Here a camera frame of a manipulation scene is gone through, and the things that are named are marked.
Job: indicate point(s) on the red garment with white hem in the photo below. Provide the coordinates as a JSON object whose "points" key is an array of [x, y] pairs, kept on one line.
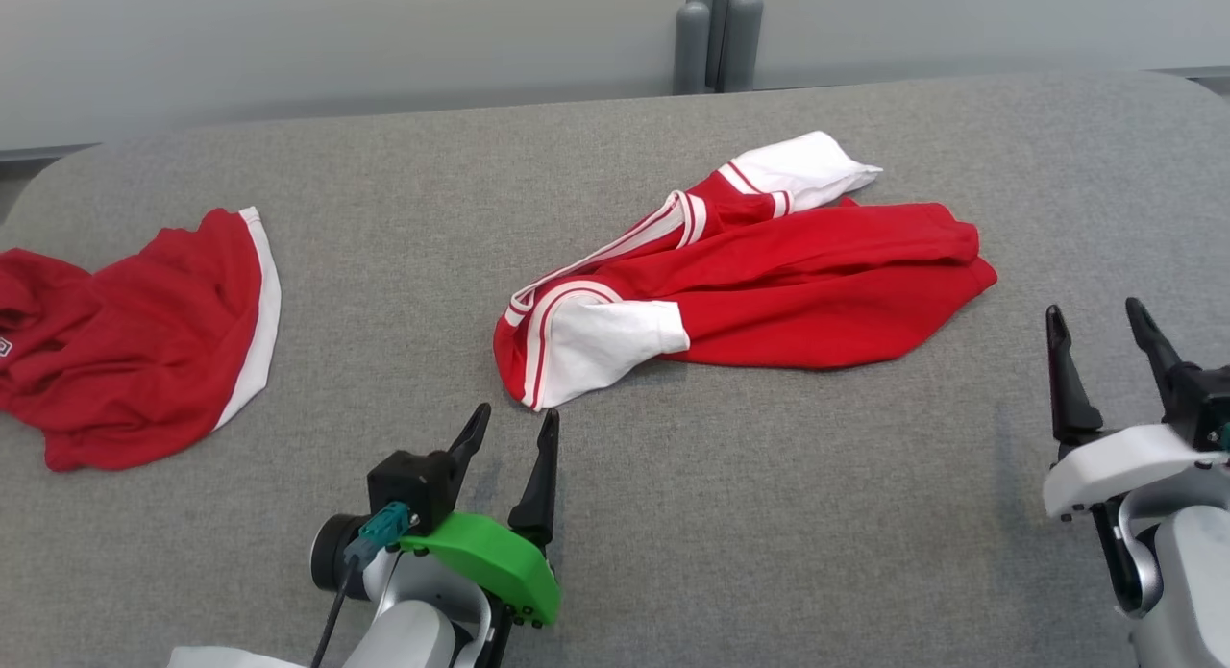
{"points": [[144, 341]]}

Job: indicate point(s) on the grey fabric sofa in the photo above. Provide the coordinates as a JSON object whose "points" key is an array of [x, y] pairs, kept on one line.
{"points": [[615, 457]]}

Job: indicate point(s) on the grey partition post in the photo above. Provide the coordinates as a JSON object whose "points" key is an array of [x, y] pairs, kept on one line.
{"points": [[745, 43]]}

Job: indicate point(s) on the red garment with white sleeves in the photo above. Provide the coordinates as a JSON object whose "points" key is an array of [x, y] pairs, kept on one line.
{"points": [[817, 284]]}

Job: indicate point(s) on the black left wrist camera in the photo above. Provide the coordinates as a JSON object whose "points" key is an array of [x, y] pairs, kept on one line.
{"points": [[408, 485]]}

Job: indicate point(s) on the grey wall rail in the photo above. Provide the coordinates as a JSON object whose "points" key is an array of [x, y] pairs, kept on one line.
{"points": [[1196, 75], [38, 154]]}

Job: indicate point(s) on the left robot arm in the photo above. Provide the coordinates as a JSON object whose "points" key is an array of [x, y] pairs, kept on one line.
{"points": [[413, 639]]}

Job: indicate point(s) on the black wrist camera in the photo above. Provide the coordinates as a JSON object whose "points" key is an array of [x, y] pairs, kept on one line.
{"points": [[408, 485], [1201, 399]]}

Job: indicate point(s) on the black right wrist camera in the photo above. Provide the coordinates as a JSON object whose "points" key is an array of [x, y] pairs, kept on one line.
{"points": [[1201, 399]]}

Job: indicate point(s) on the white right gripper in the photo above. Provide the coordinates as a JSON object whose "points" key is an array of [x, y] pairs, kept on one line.
{"points": [[1124, 461]]}

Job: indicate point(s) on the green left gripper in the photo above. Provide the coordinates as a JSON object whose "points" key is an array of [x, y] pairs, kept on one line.
{"points": [[490, 562]]}

